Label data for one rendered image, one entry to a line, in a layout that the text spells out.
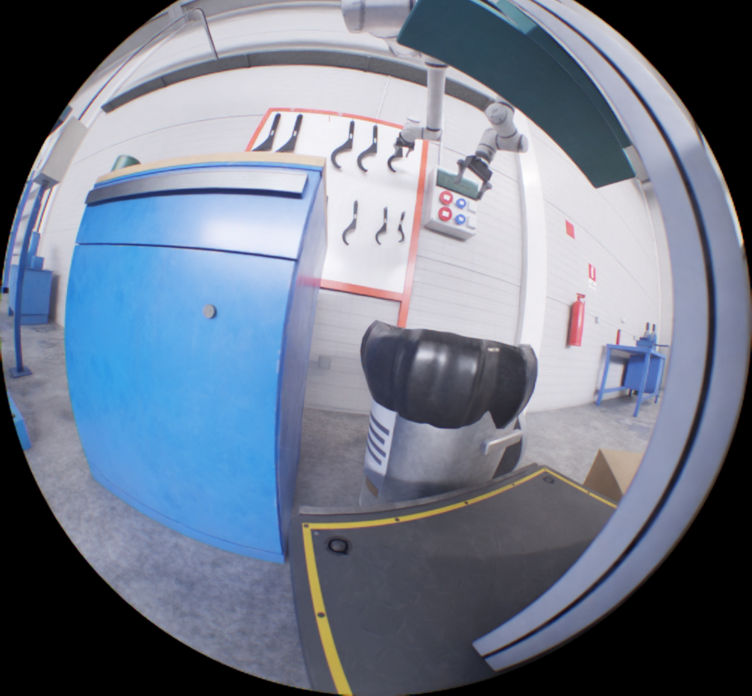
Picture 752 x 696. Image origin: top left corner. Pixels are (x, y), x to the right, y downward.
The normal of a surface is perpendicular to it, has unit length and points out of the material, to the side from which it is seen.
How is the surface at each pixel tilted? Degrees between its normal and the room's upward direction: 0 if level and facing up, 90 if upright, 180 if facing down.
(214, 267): 90
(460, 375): 90
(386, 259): 90
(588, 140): 180
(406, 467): 93
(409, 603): 0
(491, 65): 180
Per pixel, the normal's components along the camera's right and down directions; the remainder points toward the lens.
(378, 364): -0.68, -0.11
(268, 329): 0.18, 0.02
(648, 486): -0.94, -0.15
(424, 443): -0.44, -0.03
